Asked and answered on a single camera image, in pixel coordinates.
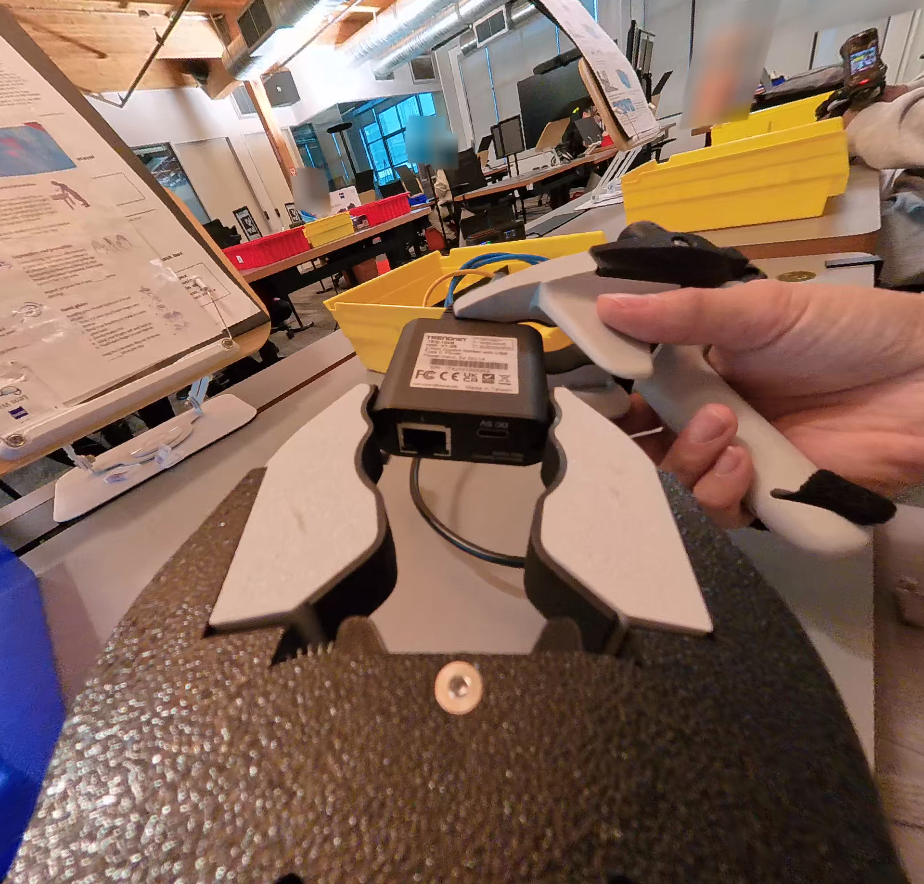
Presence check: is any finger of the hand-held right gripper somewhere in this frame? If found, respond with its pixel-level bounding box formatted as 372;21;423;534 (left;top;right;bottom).
452;253;602;323

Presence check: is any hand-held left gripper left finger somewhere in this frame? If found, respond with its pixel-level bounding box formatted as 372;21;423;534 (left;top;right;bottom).
207;383;399;636

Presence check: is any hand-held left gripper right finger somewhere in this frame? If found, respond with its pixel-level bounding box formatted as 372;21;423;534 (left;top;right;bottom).
523;386;717;655

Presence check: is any yellow ethernet cable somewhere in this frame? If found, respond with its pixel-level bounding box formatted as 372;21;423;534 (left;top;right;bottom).
424;269;510;311

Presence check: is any black network splitter box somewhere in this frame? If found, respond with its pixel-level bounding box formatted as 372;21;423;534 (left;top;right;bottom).
370;318;557;465

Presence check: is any thin black cable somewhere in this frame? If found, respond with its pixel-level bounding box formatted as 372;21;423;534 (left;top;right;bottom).
409;458;528;567

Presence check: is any grey desk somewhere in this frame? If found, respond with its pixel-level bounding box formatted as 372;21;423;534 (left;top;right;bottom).
0;329;882;762

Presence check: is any person's right hand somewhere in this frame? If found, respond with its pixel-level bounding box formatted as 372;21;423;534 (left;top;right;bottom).
598;277;924;531

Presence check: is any red plastic bin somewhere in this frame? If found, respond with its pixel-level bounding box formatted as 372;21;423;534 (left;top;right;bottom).
222;228;313;271
348;192;412;229

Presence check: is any long work table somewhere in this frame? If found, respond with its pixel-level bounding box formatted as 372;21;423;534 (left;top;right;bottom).
238;205;434;300

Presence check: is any instruction sheet document stand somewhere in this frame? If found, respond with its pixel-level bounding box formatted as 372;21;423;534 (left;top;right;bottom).
520;0;668;206
0;6;271;524

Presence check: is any small yellow plastic bin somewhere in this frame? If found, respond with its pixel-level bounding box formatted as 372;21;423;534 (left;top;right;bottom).
303;212;356;248

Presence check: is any black floor lamp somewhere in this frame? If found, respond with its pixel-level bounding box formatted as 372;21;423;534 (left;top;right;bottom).
326;122;356;177

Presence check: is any blue plastic bin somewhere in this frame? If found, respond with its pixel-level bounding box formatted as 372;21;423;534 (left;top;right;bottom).
0;541;67;859

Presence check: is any large black wall screen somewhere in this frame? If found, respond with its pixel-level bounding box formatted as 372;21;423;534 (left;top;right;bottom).
517;68;593;150

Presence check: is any silver ventilation duct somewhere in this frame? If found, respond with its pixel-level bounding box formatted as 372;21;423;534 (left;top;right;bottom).
220;0;463;82
339;0;643;79

